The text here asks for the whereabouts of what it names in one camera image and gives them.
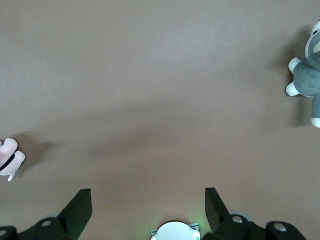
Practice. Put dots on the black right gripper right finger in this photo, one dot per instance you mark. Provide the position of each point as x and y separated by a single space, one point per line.
217 215

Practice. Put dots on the pale pink puppy plush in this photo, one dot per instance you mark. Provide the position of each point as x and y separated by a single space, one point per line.
11 155

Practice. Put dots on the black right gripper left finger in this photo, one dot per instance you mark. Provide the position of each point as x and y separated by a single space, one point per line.
75 215

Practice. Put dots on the brown table cover mat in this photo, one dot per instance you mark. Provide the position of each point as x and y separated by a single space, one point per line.
160 87

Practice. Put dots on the grey white husky plush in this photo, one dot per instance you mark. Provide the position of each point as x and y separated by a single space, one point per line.
307 80

